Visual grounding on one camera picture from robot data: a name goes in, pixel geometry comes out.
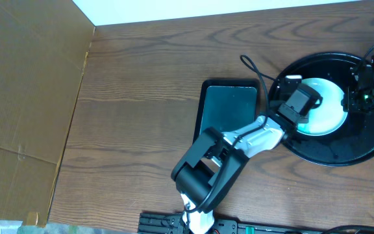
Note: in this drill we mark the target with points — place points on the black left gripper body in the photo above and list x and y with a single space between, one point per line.
288 83

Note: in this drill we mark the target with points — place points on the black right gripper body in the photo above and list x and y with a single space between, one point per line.
350 101

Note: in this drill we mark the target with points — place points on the green plate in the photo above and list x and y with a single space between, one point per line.
329 116

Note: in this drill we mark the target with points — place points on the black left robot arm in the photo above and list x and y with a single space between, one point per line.
208 170

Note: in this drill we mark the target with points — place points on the black round tray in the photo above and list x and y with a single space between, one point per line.
353 142

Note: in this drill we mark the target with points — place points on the black rectangular tray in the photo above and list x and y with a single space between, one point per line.
227 104

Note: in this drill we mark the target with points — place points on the brown cardboard sheet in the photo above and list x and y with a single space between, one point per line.
43 50

